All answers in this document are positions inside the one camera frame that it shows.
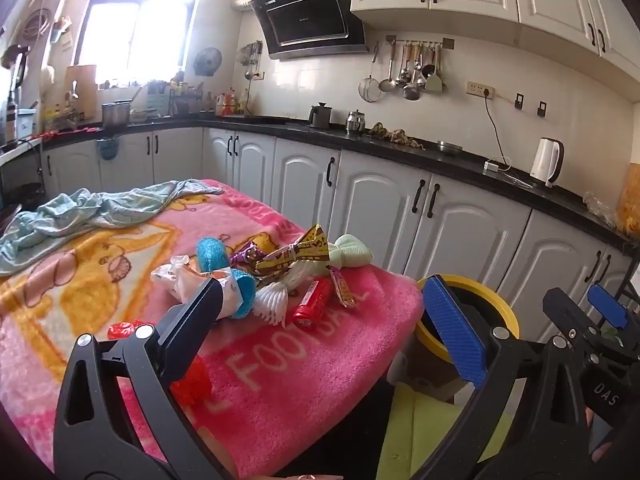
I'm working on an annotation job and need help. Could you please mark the white electric kettle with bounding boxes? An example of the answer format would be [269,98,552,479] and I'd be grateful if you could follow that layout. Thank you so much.
[530,137,565,188]

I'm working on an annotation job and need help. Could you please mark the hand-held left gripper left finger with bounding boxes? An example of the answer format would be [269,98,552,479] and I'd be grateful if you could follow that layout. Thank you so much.
[52,278,236,480]

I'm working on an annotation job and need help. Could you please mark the row of hanging kitchen utensils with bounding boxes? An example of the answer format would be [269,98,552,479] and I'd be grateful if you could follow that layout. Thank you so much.
[357,35,456,103]

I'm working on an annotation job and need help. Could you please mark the yellow brown snack wrapper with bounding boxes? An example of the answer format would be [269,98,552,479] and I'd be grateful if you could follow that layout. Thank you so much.
[252,225,332,277]

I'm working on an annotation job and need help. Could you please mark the pile of dried roots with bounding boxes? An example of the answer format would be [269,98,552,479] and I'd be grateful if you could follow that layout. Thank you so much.
[370,122,426,149]

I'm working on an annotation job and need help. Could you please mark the black range hood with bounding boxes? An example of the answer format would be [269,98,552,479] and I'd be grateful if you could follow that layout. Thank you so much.
[248,0,368,61]

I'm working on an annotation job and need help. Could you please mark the cluster of seasoning bottles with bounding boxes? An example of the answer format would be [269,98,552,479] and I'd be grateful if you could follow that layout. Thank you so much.
[216,87,251,117]

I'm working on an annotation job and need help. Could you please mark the blue mesh sponge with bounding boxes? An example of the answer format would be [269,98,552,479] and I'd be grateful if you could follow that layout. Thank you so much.
[196,237,257,320]

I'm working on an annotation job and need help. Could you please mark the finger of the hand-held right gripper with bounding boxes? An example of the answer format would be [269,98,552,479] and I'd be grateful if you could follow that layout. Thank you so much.
[542,287,594,349]
[587,285,630,329]

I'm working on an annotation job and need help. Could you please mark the small wall fan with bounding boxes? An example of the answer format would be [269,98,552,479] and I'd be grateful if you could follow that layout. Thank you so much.
[194,47,223,77]

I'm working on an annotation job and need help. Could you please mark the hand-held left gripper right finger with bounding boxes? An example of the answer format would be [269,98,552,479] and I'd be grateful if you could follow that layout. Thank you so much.
[410,274,591,480]

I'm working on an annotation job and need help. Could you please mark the white plastic wrapper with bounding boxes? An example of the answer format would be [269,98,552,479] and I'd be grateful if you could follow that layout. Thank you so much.
[150,255,241,316]

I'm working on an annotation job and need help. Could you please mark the black power cable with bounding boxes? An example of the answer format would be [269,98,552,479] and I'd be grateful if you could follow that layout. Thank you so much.
[482,95,512,171]

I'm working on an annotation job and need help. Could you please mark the small red wrapper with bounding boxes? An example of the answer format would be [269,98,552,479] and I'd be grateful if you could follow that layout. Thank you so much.
[107,321,146,342]

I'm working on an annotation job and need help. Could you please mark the white mesh cloth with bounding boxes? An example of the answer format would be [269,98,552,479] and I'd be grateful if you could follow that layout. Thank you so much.
[252,259,328,330]

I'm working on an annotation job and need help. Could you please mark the yellow green clothing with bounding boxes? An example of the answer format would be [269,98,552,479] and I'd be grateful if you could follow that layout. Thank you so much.
[375,385,516,480]

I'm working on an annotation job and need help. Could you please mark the red can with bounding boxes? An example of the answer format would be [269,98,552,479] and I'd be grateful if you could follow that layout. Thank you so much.
[292,277,334,331]

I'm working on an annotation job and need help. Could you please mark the white lower kitchen cabinets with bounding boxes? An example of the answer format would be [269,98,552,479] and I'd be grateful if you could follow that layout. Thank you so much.
[42,127,640,321]

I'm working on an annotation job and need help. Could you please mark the hanging utensil holder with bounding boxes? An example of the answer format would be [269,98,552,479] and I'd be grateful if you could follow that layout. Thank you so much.
[240,40,264,81]

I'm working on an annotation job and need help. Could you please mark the long candy wrapper strip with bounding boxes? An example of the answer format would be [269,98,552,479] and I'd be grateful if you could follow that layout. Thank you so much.
[326,265,357,309]

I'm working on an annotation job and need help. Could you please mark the light blue cloth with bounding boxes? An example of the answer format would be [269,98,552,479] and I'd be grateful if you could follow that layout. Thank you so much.
[0,178,226,276]

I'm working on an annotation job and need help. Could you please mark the pink printed blanket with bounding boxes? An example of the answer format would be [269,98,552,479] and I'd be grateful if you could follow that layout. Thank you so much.
[0,178,426,471]

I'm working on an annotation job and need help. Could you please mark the purple snack packet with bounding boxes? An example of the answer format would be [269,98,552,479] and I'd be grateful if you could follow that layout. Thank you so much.
[230,239,263,271]

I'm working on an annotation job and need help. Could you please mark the black kitchen countertop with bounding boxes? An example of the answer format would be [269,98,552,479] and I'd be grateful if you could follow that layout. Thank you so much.
[0,115,640,256]

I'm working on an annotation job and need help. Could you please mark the clear plastic bag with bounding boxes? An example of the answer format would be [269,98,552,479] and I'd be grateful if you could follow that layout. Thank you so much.
[582,192,621,227]

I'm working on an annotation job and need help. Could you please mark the yellow trash bin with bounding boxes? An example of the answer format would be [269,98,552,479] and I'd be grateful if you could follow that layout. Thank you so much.
[417,275,521,361]

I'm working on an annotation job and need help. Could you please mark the green mesh sponge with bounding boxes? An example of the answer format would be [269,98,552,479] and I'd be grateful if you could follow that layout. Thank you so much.
[327,234,376,268]

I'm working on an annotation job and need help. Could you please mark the steel cooking pot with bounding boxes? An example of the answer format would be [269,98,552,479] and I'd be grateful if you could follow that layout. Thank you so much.
[101,101,132,127]

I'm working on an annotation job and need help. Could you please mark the window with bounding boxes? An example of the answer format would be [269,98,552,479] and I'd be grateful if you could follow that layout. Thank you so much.
[77,0,208,88]

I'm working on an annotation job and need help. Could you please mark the black kettle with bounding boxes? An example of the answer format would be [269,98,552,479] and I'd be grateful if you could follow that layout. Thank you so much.
[308,102,333,128]

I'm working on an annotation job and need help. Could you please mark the wooden cutting board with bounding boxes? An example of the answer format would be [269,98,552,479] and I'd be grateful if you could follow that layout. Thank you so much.
[64,65,98,111]

